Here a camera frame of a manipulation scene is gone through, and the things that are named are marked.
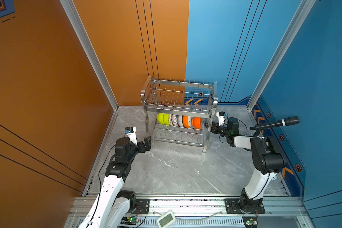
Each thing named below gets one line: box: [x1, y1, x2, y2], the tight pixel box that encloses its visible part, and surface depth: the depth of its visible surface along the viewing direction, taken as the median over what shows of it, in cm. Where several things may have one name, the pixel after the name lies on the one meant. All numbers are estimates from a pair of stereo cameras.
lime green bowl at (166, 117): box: [163, 113, 170, 126], surface depth 99 cm
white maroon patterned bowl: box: [169, 114, 173, 126], surface depth 99 cm
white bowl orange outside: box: [182, 115, 190, 129], surface depth 98 cm
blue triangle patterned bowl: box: [171, 114, 179, 127], surface depth 99 cm
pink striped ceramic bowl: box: [177, 114, 184, 128], surface depth 98 cm
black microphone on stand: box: [249, 116, 300, 137], surface depth 75 cm
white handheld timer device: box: [156, 209, 177, 228], surface depth 69 cm
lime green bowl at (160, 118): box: [156, 112, 165, 125], surface depth 101 cm
